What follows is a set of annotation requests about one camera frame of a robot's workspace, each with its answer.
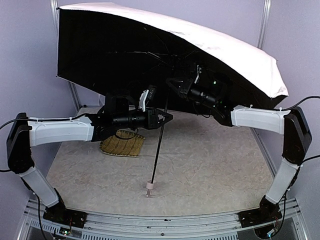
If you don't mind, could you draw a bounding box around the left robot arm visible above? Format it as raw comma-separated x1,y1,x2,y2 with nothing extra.
6,87,173,215

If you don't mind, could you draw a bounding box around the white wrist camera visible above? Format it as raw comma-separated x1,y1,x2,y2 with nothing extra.
194,64,202,84
138,85,157,112

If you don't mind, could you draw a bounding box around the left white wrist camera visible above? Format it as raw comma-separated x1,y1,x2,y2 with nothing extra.
138,85,157,112

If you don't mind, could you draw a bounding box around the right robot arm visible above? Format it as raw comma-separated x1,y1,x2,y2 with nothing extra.
166,70,313,218

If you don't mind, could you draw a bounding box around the right aluminium corner post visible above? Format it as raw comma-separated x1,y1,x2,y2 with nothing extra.
257,0,272,50

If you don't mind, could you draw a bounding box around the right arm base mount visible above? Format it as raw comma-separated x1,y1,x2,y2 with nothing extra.
238,208,283,228

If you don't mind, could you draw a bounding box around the aluminium front rail frame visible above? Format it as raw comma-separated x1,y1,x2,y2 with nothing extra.
14,198,311,240

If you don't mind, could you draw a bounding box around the aluminium corner post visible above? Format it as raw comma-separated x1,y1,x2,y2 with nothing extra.
49,0,82,111
257,0,272,50

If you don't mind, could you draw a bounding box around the left aluminium corner post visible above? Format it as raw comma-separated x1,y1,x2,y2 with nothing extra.
49,0,82,111

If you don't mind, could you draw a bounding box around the woven bamboo tray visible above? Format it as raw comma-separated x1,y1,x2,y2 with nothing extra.
99,129,146,157

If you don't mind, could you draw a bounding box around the pink and black umbrella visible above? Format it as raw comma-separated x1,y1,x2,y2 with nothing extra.
55,2,289,198

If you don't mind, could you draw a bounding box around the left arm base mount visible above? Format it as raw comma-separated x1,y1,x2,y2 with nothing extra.
43,208,88,229

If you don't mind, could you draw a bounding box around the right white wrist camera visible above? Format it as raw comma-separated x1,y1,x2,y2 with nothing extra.
194,64,202,84

